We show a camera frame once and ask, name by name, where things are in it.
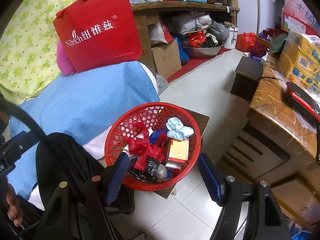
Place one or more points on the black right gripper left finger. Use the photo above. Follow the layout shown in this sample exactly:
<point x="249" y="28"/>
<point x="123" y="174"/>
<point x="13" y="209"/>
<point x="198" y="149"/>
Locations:
<point x="81" y="213"/>

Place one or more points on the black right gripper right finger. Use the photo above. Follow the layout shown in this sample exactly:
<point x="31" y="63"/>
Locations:
<point x="265" y="219"/>

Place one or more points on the black plastic bag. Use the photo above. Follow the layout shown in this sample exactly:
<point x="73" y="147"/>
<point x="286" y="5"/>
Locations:
<point x="155" y="172"/>

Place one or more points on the red ribbon bow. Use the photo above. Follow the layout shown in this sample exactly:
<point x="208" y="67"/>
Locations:
<point x="150" y="148"/>

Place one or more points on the orange red medicine box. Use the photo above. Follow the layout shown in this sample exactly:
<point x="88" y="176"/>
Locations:
<point x="178" y="154"/>

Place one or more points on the light blue cloth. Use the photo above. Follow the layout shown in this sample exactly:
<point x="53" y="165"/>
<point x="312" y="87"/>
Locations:
<point x="177" y="130"/>

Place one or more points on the white medicine box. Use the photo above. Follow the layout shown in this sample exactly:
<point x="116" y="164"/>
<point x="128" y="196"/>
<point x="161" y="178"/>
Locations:
<point x="133" y="142"/>

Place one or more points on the person's left hand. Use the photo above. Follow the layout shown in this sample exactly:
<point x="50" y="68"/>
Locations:
<point x="15" y="212"/>

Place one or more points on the blue bed blanket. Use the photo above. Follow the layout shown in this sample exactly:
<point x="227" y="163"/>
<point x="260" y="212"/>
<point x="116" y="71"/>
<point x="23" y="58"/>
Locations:
<point x="87" y="104"/>

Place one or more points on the marble top desk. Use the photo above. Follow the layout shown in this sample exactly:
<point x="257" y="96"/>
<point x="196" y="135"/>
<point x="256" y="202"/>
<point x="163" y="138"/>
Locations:
<point x="274" y="146"/>

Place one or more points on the green clover pattern quilt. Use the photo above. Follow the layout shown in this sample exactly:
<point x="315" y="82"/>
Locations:
<point x="28" y="49"/>

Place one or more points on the magenta pillow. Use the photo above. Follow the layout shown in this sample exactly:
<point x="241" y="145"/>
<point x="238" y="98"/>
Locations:
<point x="63" y="62"/>

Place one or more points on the brown wooden stool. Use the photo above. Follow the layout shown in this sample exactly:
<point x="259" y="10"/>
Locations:
<point x="202" y="122"/>

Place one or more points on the red plastic mesh basket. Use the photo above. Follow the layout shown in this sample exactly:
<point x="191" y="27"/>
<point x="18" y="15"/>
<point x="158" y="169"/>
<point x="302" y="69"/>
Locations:
<point x="153" y="115"/>

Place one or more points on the red black device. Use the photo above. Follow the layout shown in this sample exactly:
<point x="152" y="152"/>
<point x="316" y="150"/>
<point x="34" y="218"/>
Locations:
<point x="301" y="101"/>

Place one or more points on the red Nilrich paper bag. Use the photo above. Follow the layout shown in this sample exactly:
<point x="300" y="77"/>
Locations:
<point x="98" y="33"/>

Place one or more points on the small dark stool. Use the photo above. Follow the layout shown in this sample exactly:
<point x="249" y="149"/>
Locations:
<point x="247" y="73"/>

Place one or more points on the yellow carton boxes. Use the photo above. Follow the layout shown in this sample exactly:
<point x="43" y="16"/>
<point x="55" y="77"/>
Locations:
<point x="299" y="61"/>

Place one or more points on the cardboard box under shelf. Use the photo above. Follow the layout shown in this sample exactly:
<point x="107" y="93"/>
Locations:
<point x="167" y="59"/>

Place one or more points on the red plastic bag on floor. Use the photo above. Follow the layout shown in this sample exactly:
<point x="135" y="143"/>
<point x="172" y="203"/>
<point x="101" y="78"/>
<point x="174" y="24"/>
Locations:
<point x="245" y="42"/>

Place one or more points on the steel basin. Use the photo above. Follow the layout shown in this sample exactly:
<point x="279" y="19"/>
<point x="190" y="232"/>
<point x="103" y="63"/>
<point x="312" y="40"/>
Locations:
<point x="202" y="53"/>

